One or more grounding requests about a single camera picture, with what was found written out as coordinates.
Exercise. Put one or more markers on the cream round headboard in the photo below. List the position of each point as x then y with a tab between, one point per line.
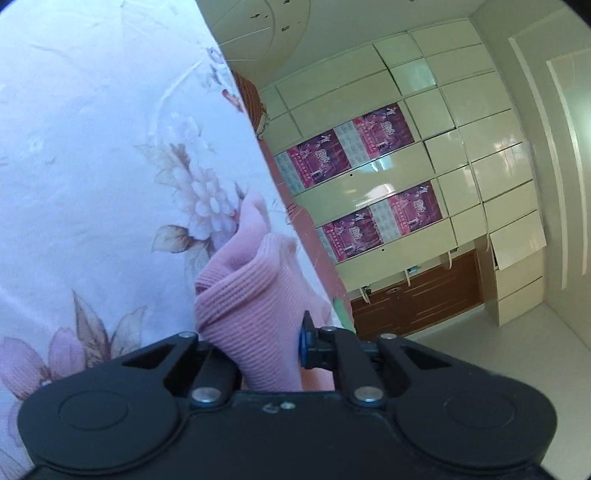
258	32

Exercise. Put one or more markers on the floral white bed sheet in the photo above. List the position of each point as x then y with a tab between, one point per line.
92	161

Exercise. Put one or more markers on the pink sweater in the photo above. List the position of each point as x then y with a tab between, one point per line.
268	314

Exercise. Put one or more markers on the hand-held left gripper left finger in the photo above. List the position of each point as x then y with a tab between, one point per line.
217	369

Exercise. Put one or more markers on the cream wardrobe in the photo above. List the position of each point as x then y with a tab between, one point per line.
466	152

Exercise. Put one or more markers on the orange striped pillow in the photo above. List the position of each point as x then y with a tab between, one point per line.
251	101

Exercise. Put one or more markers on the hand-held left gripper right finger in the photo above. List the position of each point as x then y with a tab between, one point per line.
304	341

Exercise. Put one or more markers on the purple wall poster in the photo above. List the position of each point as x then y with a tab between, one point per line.
318	159
353	235
413	207
383	129

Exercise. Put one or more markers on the brown wooden door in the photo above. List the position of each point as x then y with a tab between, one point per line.
425	295

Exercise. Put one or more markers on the white corner shelf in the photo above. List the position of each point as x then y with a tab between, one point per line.
408	275

